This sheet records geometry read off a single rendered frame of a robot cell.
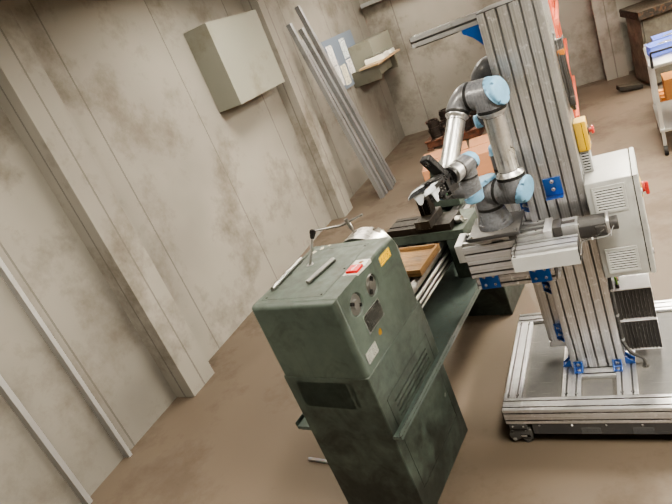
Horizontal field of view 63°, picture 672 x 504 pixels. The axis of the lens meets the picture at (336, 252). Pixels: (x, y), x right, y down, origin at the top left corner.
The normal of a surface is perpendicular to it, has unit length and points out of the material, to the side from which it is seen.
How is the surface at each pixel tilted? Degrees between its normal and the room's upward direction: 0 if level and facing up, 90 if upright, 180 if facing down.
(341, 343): 90
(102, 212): 90
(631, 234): 90
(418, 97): 90
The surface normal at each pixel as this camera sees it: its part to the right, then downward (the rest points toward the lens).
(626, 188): -0.37, 0.48
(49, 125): 0.85, -0.16
